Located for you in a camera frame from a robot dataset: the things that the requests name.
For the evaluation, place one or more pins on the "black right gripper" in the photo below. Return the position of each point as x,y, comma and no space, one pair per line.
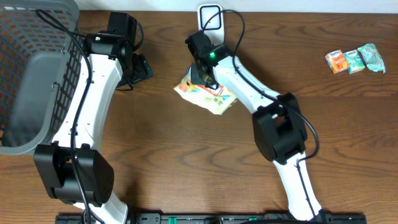
194,81

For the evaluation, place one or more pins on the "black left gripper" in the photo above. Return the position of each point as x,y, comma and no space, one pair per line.
143,69

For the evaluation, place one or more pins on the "yellow chips bag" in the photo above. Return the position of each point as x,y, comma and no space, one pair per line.
216,101

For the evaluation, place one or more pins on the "orange juice carton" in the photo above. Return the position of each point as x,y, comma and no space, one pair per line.
336,60

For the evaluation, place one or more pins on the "green tissue pack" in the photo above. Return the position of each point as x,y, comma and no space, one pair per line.
354,60

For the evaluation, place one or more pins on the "light green snack packet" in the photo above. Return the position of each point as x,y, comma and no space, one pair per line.
372,58

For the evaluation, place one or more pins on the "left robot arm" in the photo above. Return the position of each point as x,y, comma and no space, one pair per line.
71,166

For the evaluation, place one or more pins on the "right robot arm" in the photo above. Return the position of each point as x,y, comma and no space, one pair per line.
280,129

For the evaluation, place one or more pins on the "grey plastic mesh basket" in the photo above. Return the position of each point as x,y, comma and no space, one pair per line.
40,67

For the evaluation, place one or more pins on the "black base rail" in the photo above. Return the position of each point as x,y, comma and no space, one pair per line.
328,218

